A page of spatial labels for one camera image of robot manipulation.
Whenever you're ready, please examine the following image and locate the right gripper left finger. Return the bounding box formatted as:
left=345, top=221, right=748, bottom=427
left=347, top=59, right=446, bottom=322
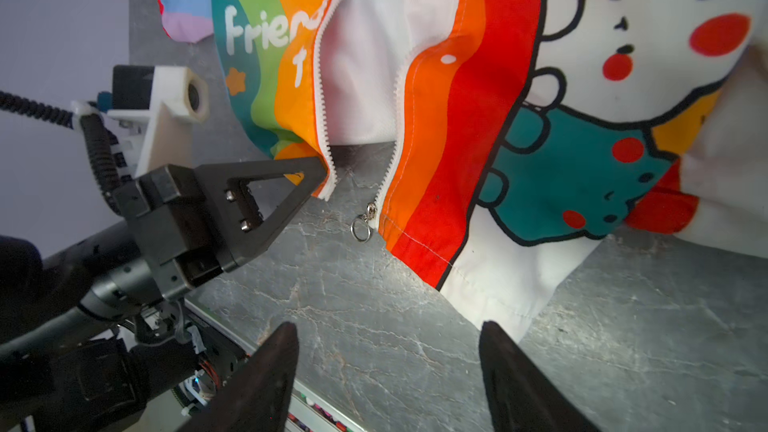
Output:
left=180, top=322, right=299, bottom=431

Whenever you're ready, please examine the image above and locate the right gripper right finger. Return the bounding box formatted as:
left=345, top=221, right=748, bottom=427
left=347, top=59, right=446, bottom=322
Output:
left=479, top=321, right=598, bottom=431

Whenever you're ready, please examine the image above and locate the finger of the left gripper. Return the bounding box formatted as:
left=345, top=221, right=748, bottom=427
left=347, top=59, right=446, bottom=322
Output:
left=194, top=157, right=326, bottom=270

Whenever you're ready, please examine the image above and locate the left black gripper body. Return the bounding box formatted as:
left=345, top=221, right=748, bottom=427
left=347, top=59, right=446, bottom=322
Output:
left=77, top=164, right=240, bottom=321

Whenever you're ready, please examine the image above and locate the colourful red white kids jacket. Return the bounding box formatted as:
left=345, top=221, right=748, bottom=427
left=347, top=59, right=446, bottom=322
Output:
left=158, top=0, right=767, bottom=339

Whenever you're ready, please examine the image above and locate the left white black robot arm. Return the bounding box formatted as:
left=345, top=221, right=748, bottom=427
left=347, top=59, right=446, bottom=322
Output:
left=1, top=158, right=325, bottom=431

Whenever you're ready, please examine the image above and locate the aluminium front rail frame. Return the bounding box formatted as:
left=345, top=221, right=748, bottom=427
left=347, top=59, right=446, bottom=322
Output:
left=173, top=299, right=367, bottom=432

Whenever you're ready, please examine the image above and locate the black corrugated left cable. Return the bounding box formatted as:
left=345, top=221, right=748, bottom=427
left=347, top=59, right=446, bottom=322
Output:
left=0, top=89, right=130, bottom=217

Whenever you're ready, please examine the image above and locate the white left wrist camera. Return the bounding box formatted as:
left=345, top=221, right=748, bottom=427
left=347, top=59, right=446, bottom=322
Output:
left=70, top=65, right=210, bottom=180

